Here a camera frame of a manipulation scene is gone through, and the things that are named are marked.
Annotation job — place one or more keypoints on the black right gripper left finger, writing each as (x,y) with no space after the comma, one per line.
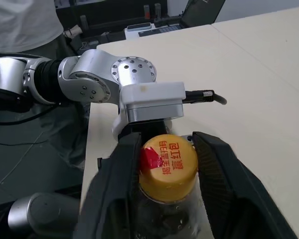
(109,189)

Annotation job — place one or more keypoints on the silver robot body cylinder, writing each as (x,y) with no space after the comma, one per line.
(42,211)

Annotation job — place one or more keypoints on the dark green cloth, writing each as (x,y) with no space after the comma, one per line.
(35,149)

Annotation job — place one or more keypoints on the black equipment rack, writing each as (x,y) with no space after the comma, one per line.
(114,15)

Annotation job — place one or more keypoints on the clear bottle with yellow cap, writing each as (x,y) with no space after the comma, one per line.
(169,169)

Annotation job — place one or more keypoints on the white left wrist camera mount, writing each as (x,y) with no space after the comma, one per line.
(152,93)

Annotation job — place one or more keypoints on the person in white shirt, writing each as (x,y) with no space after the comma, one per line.
(22,22)

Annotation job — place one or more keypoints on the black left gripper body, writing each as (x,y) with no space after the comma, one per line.
(149,128)

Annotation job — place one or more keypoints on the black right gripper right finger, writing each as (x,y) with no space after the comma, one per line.
(226,189)

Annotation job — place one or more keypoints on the white device with display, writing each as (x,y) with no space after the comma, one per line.
(142,30)

